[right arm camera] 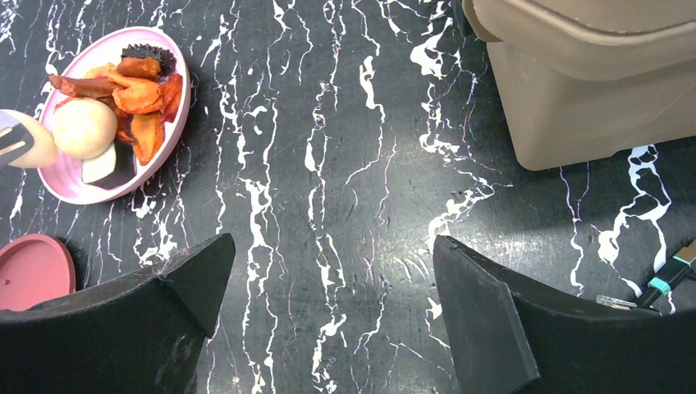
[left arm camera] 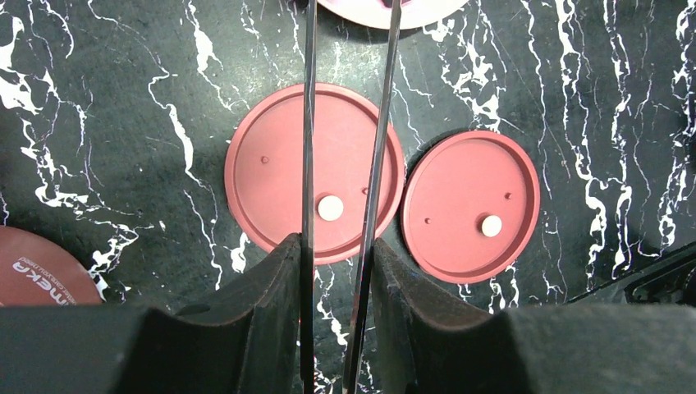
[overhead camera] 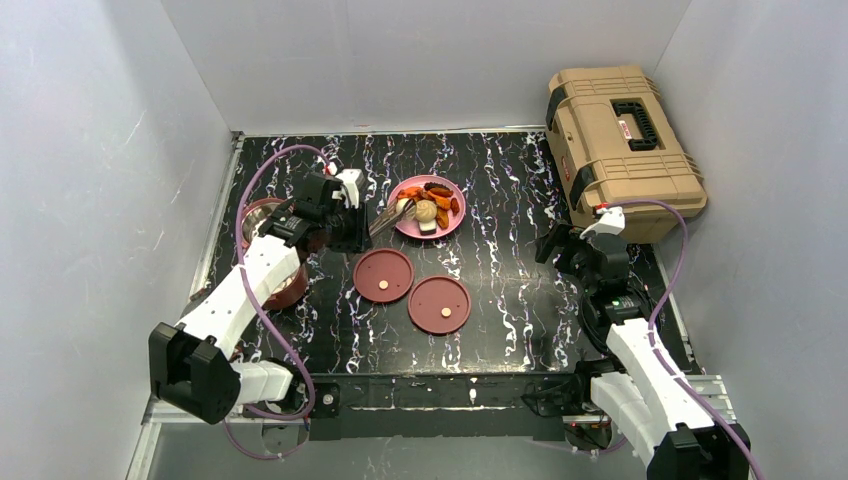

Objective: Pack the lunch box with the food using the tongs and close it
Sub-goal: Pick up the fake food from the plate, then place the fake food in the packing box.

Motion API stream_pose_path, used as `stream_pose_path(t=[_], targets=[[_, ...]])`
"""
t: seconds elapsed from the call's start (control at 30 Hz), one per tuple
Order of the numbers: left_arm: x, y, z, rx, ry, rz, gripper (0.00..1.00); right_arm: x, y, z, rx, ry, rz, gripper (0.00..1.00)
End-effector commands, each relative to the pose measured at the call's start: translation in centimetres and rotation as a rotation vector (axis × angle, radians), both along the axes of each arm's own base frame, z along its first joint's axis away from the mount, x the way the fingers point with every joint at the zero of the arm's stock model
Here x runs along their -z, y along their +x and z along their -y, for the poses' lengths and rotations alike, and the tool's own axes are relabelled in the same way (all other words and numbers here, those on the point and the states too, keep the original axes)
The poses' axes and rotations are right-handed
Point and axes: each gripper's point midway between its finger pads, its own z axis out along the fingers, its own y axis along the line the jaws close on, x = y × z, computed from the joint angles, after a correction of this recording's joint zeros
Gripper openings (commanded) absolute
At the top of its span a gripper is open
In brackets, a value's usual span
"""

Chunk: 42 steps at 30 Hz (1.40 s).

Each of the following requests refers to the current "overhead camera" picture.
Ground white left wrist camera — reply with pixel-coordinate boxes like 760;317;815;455
333;169;365;209

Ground dark red round lid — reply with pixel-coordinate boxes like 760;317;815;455
353;248;415;303
407;275;472;336

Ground black white sushi piece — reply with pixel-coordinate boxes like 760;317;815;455
418;219;438;236

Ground red steel lunch bowl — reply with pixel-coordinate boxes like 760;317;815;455
263;264;309;311
241;197;284;251

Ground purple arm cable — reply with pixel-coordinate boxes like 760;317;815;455
223;144;333;462
609;199;763;480

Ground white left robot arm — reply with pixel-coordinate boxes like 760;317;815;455
148;169;372;425

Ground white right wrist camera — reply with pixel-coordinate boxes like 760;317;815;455
579;204;626;240

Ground pink plate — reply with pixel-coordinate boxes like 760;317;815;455
386;175;466;240

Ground orange fried food piece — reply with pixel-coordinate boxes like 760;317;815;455
427;190;452;211
396;186;425;201

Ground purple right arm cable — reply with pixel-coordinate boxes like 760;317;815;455
609;199;763;480

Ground white steamed bun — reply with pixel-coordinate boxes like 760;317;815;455
415;200;438;222

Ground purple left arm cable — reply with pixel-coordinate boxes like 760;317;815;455
223;144;333;462

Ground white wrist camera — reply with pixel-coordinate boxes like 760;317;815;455
333;169;365;209
579;204;626;240

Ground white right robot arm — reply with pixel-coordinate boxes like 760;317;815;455
522;221;753;479

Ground tan plastic tool case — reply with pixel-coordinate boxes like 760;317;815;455
545;65;708;244

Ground black sea cucumber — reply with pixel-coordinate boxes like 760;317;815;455
424;182;453;198

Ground metal serving tongs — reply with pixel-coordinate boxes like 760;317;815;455
369;198;416;238

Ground aluminium front frame rail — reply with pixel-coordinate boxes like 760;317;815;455
125;374;738;480

